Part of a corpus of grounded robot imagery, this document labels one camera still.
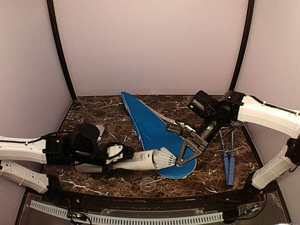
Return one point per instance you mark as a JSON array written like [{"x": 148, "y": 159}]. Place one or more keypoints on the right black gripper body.
[{"x": 202, "y": 141}]

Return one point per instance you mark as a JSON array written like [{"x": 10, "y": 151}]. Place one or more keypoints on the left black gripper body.
[{"x": 80, "y": 156}]

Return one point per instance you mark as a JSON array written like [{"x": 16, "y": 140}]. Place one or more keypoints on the white shuttlecock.
[
  {"x": 163, "y": 158},
  {"x": 101, "y": 129}
]

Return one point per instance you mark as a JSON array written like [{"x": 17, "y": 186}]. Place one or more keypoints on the white shuttlecock tube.
[{"x": 141, "y": 161}]

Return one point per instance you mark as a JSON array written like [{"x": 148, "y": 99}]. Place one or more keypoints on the clear plastic tube lid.
[{"x": 148, "y": 184}]

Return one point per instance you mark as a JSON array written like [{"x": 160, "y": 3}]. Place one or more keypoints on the blue racket bag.
[{"x": 151, "y": 132}]

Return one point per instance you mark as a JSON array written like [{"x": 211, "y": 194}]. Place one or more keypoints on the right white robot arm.
[{"x": 238, "y": 107}]

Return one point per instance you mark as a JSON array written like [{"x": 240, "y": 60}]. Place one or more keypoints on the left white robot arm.
[{"x": 50, "y": 149}]

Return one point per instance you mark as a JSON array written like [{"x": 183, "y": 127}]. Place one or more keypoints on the blue badminton racket left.
[{"x": 225, "y": 158}]

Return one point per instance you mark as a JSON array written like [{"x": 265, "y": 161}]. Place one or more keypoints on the blue badminton racket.
[
  {"x": 225, "y": 158},
  {"x": 231, "y": 168}
]

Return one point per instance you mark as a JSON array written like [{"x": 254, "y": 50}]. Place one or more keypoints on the blue badminton racket right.
[{"x": 231, "y": 168}]

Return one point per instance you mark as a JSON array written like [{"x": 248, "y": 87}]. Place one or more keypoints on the small circuit board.
[{"x": 75, "y": 216}]

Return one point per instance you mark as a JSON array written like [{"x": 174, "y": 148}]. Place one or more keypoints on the white slotted cable duct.
[{"x": 94, "y": 219}]

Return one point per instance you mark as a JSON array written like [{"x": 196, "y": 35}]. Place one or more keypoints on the black front table rail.
[{"x": 86, "y": 202}]

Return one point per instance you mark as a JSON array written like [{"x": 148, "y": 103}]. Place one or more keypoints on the black right corner post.
[{"x": 243, "y": 44}]

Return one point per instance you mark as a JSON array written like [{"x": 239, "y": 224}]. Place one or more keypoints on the black corner post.
[
  {"x": 59, "y": 48},
  {"x": 243, "y": 44}
]

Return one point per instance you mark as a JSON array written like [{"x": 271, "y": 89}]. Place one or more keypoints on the black left corner post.
[{"x": 59, "y": 48}]

